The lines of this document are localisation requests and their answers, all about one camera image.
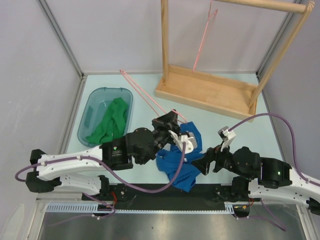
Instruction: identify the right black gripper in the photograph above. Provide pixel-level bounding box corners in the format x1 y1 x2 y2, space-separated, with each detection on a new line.
189 139 253 180

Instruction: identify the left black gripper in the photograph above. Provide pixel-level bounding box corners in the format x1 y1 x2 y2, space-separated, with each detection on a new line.
138 110 182 165

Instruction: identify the blue tank top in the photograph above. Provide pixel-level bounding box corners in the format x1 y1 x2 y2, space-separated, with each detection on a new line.
156 121 204 193

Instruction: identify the green tank top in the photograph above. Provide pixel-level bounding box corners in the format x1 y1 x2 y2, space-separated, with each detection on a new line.
86 97 129 145

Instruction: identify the pink wire hanger with blue top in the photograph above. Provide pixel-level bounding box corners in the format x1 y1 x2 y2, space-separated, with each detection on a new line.
119 69 190 125

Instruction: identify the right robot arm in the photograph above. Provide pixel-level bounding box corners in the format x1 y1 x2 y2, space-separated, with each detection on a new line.
192 146 320 215

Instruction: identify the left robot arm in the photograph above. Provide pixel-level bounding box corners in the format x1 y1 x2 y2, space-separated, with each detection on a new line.
24 110 181 200

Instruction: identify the teal plastic bin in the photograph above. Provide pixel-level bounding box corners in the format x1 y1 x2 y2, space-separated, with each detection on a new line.
77 87 133 148

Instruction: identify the wooden clothes rack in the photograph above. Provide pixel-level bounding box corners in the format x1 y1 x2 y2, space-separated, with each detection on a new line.
155 0 315 120

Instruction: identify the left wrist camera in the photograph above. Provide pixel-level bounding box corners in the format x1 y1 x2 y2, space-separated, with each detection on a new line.
169 130 198 154

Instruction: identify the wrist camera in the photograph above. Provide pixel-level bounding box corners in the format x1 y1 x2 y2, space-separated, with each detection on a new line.
169 130 198 154
217 126 236 152

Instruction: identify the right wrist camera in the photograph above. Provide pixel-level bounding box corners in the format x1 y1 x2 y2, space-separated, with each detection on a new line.
217 126 236 152

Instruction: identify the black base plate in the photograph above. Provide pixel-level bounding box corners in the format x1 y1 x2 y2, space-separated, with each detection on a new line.
97 184 250 211

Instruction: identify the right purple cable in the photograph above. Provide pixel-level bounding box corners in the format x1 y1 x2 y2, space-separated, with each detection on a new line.
229 112 320 186

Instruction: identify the white cable duct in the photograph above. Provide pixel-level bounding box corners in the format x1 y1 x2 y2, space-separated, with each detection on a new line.
46 201 241 215

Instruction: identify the aluminium frame post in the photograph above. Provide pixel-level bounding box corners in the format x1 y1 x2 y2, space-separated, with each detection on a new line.
36 0 84 79

